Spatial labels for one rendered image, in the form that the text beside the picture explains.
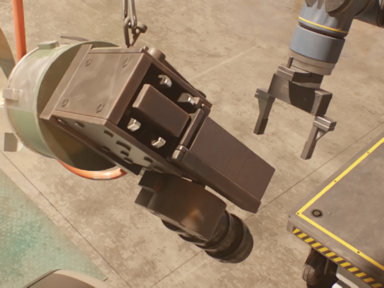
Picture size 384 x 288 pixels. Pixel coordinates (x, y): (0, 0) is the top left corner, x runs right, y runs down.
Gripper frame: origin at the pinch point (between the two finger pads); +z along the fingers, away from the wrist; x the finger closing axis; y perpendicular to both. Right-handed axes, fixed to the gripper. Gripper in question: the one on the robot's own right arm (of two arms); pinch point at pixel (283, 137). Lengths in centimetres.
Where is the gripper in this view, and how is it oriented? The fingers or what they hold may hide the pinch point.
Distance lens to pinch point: 130.4
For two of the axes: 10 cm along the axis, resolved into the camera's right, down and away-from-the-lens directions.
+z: -2.6, 9.0, 3.4
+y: 6.5, -1.0, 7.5
